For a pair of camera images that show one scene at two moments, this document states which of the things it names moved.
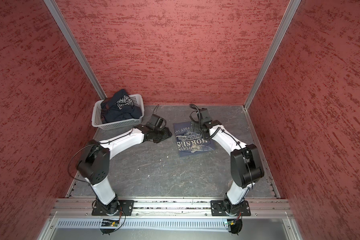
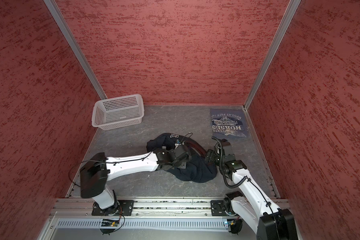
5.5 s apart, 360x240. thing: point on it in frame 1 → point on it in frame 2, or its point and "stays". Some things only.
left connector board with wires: (108, 222) stays
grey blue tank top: (189, 140) → (228, 122)
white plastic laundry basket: (137, 100) stays
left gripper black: (167, 134) → (184, 163)
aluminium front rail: (69, 208) stays
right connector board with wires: (235, 225) stays
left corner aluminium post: (60, 19) stays
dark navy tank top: (119, 106) → (198, 169)
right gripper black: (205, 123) → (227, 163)
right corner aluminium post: (291, 10) stays
